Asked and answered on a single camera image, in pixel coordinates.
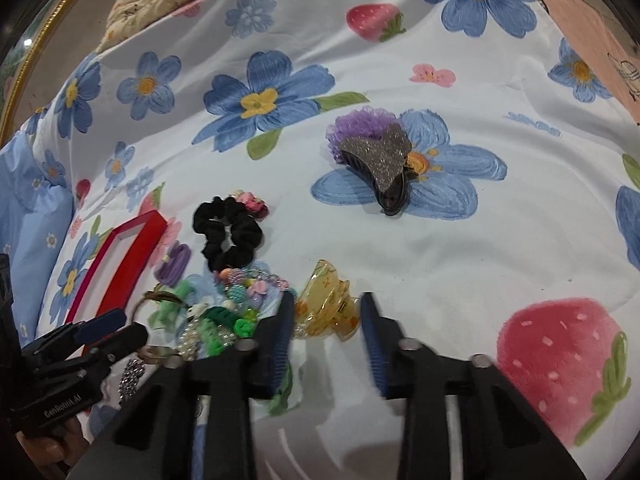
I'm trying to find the black velvet scrunchie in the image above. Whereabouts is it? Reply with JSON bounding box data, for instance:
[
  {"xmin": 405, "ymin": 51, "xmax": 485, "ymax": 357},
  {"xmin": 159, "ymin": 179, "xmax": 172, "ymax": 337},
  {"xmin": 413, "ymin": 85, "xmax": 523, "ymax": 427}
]
[{"xmin": 192, "ymin": 196, "xmax": 264, "ymax": 272}]

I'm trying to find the red jewelry tray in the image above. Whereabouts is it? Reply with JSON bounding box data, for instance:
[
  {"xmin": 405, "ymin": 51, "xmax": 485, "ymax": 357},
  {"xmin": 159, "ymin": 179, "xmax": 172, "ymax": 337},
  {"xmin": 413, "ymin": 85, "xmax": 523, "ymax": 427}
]
[{"xmin": 63, "ymin": 209, "xmax": 170, "ymax": 328}]

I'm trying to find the light green hair tie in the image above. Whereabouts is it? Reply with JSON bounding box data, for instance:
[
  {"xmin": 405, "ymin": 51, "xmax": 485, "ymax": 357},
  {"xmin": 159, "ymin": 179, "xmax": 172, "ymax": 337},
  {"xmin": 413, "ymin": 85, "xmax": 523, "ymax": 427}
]
[{"xmin": 147, "ymin": 279, "xmax": 196, "ymax": 331}]

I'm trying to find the person's left hand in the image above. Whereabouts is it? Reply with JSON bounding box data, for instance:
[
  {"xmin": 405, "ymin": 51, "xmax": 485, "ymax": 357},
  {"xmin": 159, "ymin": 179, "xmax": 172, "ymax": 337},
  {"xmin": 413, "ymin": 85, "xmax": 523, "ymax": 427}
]
[{"xmin": 15, "ymin": 417, "xmax": 90, "ymax": 479}]

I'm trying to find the purple tulle scrunchie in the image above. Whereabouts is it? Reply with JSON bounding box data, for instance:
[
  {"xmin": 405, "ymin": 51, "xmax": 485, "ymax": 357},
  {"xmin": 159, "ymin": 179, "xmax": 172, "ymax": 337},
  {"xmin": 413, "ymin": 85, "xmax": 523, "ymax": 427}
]
[{"xmin": 326, "ymin": 106, "xmax": 398, "ymax": 164}]

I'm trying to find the pink patterned cloth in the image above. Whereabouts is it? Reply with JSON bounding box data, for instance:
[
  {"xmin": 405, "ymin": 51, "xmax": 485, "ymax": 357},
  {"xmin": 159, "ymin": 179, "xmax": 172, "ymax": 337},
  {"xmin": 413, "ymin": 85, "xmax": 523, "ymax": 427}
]
[{"xmin": 540, "ymin": 0, "xmax": 639, "ymax": 120}]

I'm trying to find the pearl bracelet with brooch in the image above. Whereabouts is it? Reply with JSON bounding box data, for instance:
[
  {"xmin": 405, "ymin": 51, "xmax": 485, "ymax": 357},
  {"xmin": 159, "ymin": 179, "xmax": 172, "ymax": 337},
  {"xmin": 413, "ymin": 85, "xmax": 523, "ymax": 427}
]
[{"xmin": 177, "ymin": 316, "xmax": 239, "ymax": 361}]

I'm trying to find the purple hair tie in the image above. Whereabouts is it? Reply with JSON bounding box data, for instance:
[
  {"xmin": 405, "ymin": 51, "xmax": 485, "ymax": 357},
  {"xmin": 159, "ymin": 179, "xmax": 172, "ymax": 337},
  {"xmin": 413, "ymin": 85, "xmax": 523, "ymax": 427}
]
[{"xmin": 154, "ymin": 242, "xmax": 193, "ymax": 288}]

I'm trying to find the pink flower hair clip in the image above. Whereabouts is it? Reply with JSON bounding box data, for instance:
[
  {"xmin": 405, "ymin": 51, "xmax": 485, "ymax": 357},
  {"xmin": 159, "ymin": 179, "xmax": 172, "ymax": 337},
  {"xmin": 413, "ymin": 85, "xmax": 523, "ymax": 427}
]
[{"xmin": 231, "ymin": 190, "xmax": 269, "ymax": 220}]

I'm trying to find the gold framed picture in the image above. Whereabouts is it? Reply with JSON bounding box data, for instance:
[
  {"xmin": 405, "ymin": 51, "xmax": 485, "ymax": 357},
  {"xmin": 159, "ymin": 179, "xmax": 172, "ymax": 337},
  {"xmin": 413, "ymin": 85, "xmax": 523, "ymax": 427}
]
[{"xmin": 0, "ymin": 0, "xmax": 114, "ymax": 146}]

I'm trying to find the glitter black hair claw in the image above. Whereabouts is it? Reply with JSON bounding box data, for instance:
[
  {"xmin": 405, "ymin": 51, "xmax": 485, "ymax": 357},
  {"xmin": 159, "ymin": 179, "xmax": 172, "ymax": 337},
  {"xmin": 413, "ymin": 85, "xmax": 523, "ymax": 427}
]
[{"xmin": 338, "ymin": 122, "xmax": 412, "ymax": 216}]

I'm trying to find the silver chain bracelet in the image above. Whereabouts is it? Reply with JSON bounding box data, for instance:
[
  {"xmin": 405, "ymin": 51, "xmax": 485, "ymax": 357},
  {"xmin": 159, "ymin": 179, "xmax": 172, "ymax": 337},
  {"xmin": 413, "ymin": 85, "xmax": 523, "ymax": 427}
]
[{"xmin": 117, "ymin": 356, "xmax": 148, "ymax": 403}]

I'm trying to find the green beaded hair tie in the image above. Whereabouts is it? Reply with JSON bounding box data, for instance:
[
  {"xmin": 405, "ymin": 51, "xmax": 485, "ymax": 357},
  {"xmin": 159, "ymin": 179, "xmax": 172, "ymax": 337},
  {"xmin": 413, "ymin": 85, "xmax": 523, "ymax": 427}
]
[{"xmin": 199, "ymin": 266, "xmax": 298, "ymax": 356}]

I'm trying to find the amber translucent hair claw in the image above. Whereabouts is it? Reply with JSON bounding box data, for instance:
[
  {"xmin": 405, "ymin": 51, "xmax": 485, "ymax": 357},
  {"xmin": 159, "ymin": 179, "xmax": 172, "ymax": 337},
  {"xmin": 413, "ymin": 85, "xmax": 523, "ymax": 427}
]
[{"xmin": 294, "ymin": 259, "xmax": 360, "ymax": 341}]

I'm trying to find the light blue pillow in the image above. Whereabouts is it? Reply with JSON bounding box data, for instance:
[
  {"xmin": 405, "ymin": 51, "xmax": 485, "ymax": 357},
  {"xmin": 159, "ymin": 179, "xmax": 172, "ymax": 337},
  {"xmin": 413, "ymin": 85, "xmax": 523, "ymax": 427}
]
[{"xmin": 1, "ymin": 132, "xmax": 73, "ymax": 346}]

